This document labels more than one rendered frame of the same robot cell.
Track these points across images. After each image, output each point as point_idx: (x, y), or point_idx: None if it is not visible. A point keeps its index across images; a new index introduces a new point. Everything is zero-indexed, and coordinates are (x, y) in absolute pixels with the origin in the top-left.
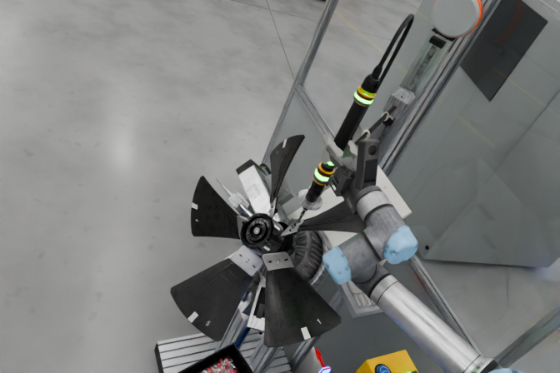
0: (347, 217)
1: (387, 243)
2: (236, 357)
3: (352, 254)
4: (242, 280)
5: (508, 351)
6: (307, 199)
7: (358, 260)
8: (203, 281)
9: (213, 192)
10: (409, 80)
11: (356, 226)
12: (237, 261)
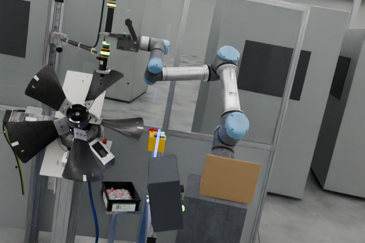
0: (109, 78)
1: (164, 45)
2: (108, 187)
3: (159, 55)
4: (86, 144)
5: (167, 111)
6: (103, 70)
7: (162, 56)
8: (74, 158)
9: (26, 122)
10: (51, 27)
11: (119, 76)
12: (77, 138)
